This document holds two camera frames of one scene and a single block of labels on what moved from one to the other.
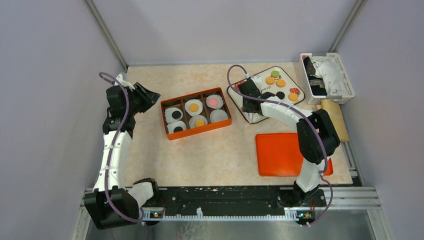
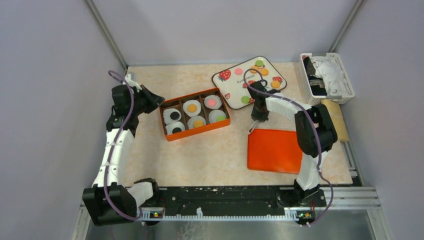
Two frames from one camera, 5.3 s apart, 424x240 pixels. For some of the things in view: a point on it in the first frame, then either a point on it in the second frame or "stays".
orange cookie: [293, 96] -> [275, 84]
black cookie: [176, 115] stays
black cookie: [177, 128] stays
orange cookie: [199, 123] stays
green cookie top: [275, 73] -> [259, 63]
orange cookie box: [195, 112] stays
